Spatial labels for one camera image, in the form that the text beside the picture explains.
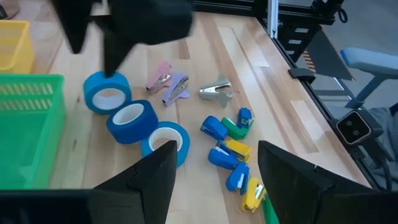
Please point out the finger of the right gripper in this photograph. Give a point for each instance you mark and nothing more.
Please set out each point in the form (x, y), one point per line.
(74, 25)
(115, 49)

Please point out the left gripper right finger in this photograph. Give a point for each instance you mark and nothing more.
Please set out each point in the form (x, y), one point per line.
(286, 180)

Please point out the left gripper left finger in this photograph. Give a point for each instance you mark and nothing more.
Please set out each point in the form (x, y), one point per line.
(149, 186)

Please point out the green mini stapler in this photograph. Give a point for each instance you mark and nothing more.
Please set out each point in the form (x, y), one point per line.
(233, 130)
(269, 213)

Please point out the yellow mini stapler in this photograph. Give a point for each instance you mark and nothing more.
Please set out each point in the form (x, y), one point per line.
(239, 147)
(250, 196)

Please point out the light blue tape roll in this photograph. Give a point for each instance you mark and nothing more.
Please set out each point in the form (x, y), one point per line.
(186, 144)
(93, 90)

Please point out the pink staple remover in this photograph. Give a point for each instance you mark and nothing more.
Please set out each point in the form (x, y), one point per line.
(161, 73)

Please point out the dark blue tape roll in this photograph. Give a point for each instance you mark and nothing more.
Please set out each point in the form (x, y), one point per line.
(133, 132)

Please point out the purple staple remover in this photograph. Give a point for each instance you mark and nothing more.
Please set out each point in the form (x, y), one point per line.
(175, 85)

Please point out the grey staple remover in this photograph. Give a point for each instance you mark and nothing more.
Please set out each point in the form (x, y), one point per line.
(214, 90)

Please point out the yellow plastic basket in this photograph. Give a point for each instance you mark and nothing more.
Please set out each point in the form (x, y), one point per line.
(15, 46)

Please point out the black edge clip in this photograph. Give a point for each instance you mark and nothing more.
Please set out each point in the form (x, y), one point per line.
(301, 74)

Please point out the person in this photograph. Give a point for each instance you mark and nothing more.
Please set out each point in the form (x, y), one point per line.
(388, 133)

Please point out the green plastic basket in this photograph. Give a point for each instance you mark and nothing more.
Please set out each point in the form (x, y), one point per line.
(31, 140)

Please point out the blue padded bench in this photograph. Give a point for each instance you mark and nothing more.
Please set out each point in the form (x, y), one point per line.
(370, 60)

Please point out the black table-level camera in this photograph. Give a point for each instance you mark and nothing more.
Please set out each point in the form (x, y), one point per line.
(353, 127)

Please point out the silver aluminium post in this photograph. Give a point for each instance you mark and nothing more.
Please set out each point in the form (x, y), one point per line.
(273, 18)

